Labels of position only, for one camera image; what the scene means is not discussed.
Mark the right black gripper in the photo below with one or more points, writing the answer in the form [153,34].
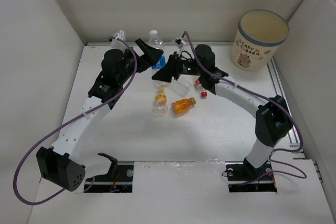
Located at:
[172,68]

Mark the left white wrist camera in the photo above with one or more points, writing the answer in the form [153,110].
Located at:
[115,42]

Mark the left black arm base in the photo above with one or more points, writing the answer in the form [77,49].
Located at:
[118,178]

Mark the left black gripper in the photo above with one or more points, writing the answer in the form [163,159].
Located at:
[150,55]

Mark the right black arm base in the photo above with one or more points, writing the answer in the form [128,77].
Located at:
[242,179]

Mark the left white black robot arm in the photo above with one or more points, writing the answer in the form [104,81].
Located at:
[60,164]

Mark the cream capybara bin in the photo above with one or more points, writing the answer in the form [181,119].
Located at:
[260,33]

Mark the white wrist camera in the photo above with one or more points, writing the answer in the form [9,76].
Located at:
[179,43]
[115,42]

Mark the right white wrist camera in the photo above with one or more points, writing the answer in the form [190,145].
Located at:
[179,43]

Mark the large clear plastic bottle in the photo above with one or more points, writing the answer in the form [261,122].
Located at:
[181,87]

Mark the clear bottle red label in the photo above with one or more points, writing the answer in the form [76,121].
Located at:
[199,88]

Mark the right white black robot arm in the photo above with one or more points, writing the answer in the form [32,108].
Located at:
[271,114]

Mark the clear bottle yellow cap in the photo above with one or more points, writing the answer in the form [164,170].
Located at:
[160,102]

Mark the orange bottle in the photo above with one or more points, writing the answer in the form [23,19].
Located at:
[183,105]

